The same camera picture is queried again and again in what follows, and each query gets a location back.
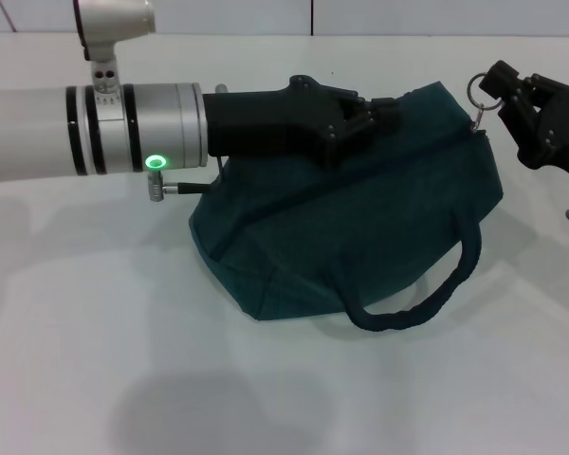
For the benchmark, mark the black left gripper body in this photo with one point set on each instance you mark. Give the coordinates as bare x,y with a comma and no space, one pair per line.
275,123

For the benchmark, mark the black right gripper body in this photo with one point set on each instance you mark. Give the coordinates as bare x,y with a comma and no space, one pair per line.
564,128

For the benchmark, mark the dark teal insulated lunch bag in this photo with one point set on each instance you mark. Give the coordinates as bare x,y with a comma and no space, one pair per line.
360,227

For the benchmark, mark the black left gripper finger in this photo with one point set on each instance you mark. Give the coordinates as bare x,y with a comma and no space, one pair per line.
381,106
365,130

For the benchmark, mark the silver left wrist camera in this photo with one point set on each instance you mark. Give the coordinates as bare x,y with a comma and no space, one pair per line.
109,23

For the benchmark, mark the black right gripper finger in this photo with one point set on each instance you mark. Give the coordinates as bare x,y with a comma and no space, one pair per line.
519,123
507,80

